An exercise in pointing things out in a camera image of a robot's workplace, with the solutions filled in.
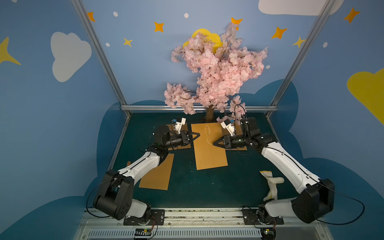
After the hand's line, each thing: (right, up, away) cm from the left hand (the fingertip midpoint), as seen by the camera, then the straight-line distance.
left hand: (201, 133), depth 74 cm
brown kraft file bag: (+18, +2, -5) cm, 18 cm away
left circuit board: (-29, -50, -1) cm, 58 cm away
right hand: (+8, -5, +1) cm, 10 cm away
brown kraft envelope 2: (-24, -27, +13) cm, 38 cm away
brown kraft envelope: (+3, -11, +1) cm, 12 cm away
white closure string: (+4, +1, +3) cm, 5 cm away
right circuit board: (+34, -50, -1) cm, 60 cm away
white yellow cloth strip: (+40, -27, +7) cm, 49 cm away
